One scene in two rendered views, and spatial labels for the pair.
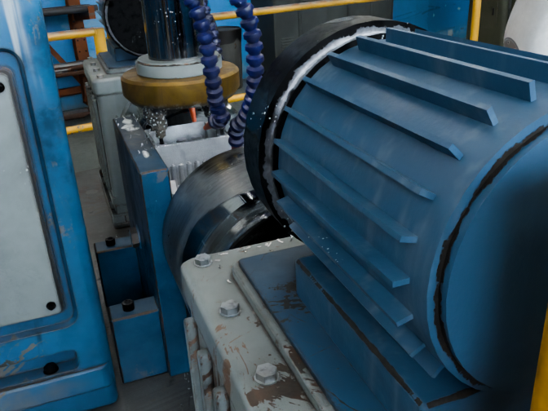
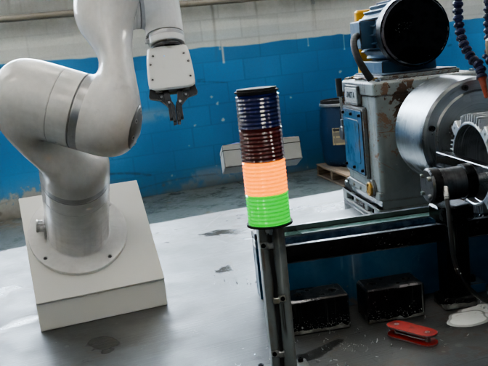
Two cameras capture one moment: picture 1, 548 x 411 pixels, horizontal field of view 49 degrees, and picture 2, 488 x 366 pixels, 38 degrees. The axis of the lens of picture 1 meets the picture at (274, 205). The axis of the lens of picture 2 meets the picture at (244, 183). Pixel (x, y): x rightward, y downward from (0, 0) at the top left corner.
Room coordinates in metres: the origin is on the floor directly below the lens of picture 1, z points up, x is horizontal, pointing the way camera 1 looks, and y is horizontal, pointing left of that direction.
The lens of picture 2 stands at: (2.33, -0.14, 1.27)
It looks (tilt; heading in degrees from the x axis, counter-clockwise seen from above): 11 degrees down; 192
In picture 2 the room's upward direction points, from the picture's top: 6 degrees counter-clockwise
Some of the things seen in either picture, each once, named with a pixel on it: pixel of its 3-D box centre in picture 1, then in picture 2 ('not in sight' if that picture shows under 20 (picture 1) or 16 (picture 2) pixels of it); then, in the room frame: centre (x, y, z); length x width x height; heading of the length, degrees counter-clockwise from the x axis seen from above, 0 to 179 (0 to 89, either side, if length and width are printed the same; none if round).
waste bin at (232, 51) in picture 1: (224, 58); not in sight; (6.24, 0.43, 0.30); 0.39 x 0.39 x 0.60
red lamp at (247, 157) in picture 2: not in sight; (261, 143); (1.40, -0.31, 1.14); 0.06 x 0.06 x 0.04
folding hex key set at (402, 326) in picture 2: not in sight; (412, 333); (1.27, -0.13, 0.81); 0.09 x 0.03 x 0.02; 54
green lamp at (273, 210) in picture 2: not in sight; (268, 208); (1.40, -0.31, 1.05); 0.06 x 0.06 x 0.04
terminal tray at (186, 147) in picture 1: (189, 153); not in sight; (0.92, 0.13, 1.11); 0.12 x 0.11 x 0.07; 109
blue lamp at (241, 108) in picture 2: not in sight; (258, 110); (1.40, -0.31, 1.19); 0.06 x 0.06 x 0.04
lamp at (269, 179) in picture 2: not in sight; (264, 176); (1.40, -0.31, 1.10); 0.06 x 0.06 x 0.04
